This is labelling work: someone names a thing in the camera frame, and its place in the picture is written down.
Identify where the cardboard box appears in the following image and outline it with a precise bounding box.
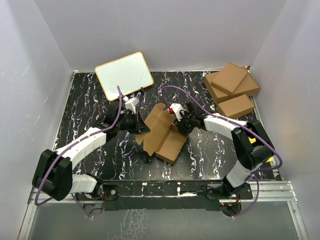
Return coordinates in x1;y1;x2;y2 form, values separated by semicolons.
216;94;255;119
203;66;260;104
210;62;248;95
135;103;187;164

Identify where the black base frame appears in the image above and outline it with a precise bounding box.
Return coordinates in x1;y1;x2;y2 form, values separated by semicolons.
102;180;253;211

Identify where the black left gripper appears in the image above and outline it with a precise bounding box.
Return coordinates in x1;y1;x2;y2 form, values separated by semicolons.
116;111;151;135

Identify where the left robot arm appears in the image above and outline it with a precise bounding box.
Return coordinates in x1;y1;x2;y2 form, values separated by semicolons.
32;97;150;201

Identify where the purple cable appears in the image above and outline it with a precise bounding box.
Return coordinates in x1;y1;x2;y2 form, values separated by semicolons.
34;85;125;218
161;85;285;218

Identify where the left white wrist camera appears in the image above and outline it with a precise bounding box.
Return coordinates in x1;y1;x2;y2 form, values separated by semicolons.
124;96;139;114

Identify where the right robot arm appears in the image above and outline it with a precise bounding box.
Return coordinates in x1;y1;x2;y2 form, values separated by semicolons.
168;102;274;199

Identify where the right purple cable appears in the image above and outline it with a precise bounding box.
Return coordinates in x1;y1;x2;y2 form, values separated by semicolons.
161;85;285;218

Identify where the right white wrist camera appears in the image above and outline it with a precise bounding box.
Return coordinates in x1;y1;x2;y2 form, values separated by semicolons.
168;103;185;121

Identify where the yellow booklet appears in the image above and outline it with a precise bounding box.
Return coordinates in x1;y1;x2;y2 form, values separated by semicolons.
248;137;273;164

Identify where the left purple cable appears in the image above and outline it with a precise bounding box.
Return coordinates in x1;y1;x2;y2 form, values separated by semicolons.
34;85;125;218

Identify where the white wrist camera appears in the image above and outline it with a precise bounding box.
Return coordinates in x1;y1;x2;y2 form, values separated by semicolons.
168;103;185;121
124;96;139;114

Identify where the aluminium rail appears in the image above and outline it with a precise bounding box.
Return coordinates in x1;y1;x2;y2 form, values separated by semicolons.
27;181;298;203

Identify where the whiteboard with orange frame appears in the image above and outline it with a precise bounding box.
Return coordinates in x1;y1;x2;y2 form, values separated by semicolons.
94;52;154;101

